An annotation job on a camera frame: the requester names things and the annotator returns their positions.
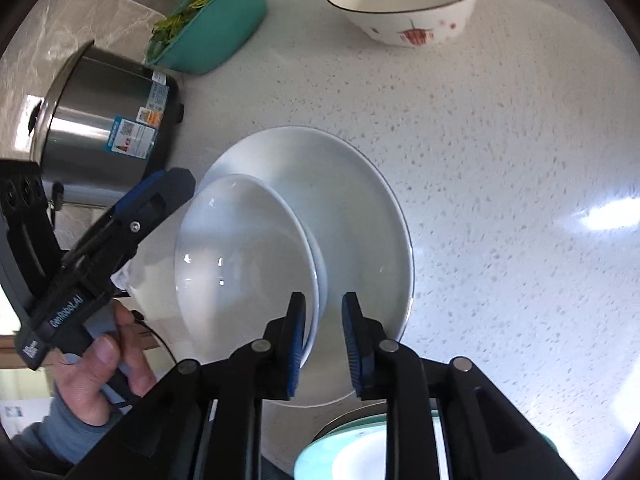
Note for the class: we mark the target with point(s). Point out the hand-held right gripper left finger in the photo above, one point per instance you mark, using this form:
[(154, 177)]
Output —
[(297, 340)]

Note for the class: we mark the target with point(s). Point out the green vegetables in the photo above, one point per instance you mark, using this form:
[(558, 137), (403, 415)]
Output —
[(175, 22)]

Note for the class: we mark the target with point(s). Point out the teal bowl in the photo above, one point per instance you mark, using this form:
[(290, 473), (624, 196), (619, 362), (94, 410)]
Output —
[(220, 25)]

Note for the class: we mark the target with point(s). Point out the white bowl with red print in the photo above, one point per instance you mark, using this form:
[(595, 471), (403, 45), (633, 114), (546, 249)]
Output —
[(425, 30)]

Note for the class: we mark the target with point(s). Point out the person's left hand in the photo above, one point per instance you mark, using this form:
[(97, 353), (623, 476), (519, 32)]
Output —
[(97, 360)]

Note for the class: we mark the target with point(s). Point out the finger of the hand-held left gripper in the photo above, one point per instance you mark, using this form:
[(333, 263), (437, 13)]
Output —
[(165, 200), (137, 190)]

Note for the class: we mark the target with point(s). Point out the large white bowl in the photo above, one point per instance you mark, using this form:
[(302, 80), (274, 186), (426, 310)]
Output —
[(240, 260)]

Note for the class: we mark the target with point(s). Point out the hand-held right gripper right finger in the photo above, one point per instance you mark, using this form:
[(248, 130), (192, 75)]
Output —
[(352, 345)]

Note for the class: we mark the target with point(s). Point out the person's left forearm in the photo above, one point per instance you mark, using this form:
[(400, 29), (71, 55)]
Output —
[(55, 440)]

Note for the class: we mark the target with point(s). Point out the stainless steel cooker pot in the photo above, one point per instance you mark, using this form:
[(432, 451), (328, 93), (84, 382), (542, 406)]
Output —
[(85, 130)]

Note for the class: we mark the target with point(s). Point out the white plate with dark rim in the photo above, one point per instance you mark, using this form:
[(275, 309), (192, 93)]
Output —
[(360, 240)]

